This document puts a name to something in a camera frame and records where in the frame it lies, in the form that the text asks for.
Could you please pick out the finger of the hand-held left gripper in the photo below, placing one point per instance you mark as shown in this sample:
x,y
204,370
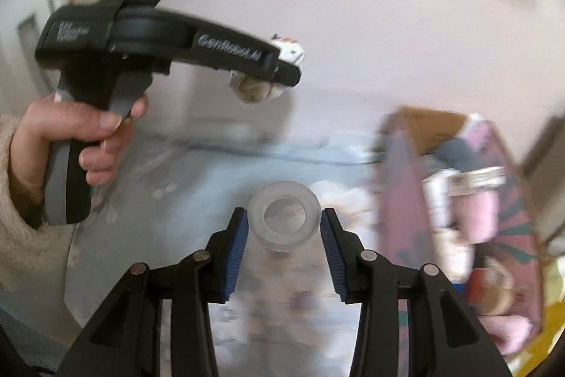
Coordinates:
x,y
284,72

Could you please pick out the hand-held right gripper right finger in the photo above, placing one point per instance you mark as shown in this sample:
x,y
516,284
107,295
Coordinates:
x,y
335,257

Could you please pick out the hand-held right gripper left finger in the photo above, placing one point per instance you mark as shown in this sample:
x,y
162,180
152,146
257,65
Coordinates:
x,y
234,257

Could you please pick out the white spotted sock roll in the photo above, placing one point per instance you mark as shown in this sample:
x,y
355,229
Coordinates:
x,y
254,90

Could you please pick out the clear tape roll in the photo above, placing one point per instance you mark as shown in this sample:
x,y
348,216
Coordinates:
x,y
256,220

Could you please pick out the pink box with teal pattern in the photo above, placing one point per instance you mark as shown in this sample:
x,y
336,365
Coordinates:
x,y
397,204

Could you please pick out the person's left forearm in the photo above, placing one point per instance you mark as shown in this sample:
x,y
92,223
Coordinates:
x,y
26,253

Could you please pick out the person's left hand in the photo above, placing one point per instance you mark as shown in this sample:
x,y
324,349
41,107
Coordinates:
x,y
57,121

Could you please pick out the blue floral tablecloth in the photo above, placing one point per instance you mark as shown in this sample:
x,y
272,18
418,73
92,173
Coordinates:
x,y
176,182

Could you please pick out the white cabinet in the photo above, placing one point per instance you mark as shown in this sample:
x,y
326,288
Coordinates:
x,y
22,1

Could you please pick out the beige round roll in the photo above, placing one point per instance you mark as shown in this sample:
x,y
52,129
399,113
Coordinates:
x,y
496,286

